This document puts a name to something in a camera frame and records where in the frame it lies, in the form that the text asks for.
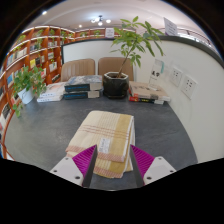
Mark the large white book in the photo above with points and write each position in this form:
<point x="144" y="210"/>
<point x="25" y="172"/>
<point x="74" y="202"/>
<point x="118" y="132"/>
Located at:
<point x="55" y="89"/>

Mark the tall plant in black pot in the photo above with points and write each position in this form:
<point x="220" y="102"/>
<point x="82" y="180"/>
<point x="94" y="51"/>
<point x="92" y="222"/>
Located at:
<point x="115" y="86"/>

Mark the dark blue book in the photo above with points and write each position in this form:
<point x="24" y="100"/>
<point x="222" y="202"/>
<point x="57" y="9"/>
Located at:
<point x="81" y="94"/>

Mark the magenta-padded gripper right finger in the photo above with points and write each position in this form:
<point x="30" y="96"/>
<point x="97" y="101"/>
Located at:
<point x="156" y="168"/>

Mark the white wall socket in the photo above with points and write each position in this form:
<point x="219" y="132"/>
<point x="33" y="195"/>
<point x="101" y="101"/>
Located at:
<point x="189" y="87"/>
<point x="175" y="76"/>

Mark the tan flat book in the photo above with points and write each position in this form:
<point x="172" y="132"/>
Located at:
<point x="146" y="91"/>

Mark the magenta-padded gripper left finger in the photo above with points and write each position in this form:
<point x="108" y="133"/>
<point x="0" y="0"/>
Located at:
<point x="68" y="168"/>

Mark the beige striped towel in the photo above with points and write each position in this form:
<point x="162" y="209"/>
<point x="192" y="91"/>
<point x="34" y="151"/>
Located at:
<point x="106" y="128"/>

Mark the red book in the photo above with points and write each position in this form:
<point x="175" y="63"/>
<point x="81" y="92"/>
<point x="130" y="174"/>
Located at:
<point x="141" y="100"/>

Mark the thin white book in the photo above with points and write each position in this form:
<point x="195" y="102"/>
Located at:
<point x="49" y="98"/>

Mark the clear acrylic sign stand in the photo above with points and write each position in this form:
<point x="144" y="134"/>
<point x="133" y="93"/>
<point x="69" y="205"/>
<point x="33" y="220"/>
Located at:
<point x="155" y="75"/>

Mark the ceiling lamp cluster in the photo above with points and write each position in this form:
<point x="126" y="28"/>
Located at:
<point x="100" y="21"/>

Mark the recessed ceiling lights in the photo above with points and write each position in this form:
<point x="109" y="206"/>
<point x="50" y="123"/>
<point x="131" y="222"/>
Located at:
<point x="44" y="12"/>

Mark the white sign card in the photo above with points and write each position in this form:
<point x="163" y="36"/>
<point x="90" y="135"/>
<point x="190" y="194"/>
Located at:
<point x="170" y="27"/>

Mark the tan upholstered chair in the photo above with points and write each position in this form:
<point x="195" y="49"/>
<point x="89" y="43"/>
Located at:
<point x="111" y="65"/>
<point x="78" y="68"/>

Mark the leafy plant in white pot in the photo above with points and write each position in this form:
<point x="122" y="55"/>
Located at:
<point x="26" y="96"/>

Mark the orange wooden bookshelf unit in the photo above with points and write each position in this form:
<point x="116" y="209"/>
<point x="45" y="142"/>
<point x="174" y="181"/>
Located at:
<point x="20" y="56"/>

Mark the dark book with grey cover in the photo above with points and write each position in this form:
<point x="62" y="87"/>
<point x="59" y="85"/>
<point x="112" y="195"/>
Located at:
<point x="83" y="81"/>

